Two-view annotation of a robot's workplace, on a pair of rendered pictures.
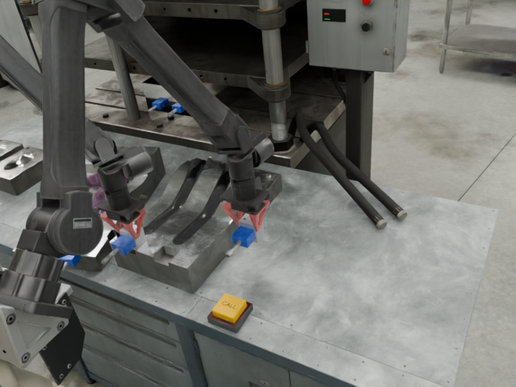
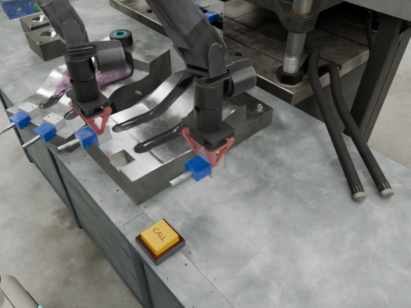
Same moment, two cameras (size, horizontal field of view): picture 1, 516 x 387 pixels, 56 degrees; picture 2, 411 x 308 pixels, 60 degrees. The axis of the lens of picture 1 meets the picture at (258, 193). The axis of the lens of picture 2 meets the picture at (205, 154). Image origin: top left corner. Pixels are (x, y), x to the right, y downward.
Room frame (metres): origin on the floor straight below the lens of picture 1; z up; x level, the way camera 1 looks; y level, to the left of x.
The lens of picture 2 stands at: (0.39, -0.12, 1.49)
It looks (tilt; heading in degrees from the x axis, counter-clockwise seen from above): 43 degrees down; 15
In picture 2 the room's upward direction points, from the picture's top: straight up
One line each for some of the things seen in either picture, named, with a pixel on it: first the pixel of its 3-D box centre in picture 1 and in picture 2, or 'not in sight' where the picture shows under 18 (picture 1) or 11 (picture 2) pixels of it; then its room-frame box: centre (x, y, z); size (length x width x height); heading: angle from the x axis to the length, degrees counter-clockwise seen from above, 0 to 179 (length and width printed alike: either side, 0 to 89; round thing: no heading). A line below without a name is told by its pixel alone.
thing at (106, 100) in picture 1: (208, 97); (244, 16); (2.22, 0.18, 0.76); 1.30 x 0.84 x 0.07; 57
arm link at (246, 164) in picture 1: (242, 163); (210, 90); (0.95, 0.03, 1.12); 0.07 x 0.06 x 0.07; 142
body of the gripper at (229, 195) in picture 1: (243, 187); (208, 117); (0.94, 0.03, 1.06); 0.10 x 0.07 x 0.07; 56
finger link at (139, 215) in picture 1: (129, 222); (94, 116); (0.99, 0.33, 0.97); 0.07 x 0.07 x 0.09; 57
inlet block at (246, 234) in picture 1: (241, 239); (194, 170); (0.91, 0.05, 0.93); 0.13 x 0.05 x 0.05; 146
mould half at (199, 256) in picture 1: (203, 206); (182, 120); (1.16, 0.17, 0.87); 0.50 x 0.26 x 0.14; 147
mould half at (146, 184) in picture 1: (95, 200); (95, 84); (1.29, 0.51, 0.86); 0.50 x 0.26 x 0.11; 164
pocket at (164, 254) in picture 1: (167, 259); (123, 164); (0.94, 0.25, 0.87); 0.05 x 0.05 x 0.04; 57
